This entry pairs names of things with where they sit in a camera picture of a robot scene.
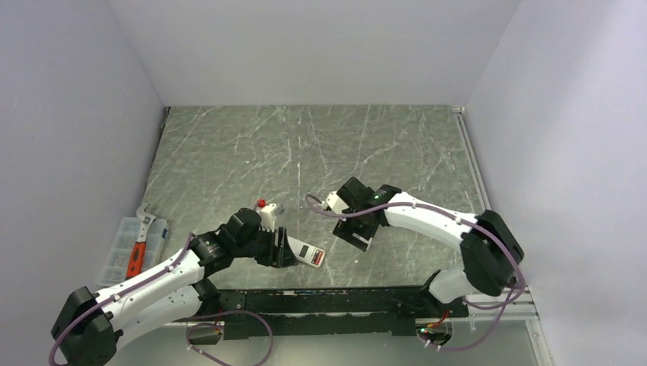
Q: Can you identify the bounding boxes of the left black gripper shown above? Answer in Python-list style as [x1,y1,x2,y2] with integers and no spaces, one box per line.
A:
[233,223,298,268]

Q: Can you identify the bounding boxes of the red white remote control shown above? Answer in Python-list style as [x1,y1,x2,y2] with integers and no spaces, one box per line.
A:
[288,236,326,268]

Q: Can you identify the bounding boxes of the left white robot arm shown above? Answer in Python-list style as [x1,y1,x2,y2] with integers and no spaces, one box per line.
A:
[48,208,297,365]

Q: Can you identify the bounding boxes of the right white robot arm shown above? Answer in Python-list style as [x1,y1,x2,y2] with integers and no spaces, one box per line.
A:
[321,177,524,316]

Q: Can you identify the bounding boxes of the clear plastic screw box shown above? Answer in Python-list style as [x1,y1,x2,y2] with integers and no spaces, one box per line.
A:
[96,217,169,287]

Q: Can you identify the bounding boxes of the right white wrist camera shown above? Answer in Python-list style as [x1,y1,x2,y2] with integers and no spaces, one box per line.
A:
[322,191,349,214]

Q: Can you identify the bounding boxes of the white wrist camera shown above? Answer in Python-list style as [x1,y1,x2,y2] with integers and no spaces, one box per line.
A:
[322,191,349,214]
[255,199,285,232]

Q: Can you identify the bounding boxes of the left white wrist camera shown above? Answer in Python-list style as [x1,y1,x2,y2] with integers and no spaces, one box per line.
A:
[255,199,285,232]

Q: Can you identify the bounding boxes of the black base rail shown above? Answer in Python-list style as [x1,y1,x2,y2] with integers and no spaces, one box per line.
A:
[198,286,469,340]

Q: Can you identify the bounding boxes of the orange handled adjustable wrench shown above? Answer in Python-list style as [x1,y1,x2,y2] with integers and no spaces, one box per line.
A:
[125,203,156,280]

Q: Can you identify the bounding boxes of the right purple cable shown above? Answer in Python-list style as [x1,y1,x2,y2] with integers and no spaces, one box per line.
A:
[304,194,528,352]

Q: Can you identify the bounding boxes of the aluminium frame rail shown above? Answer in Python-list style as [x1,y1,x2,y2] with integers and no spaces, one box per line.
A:
[452,106,539,321]

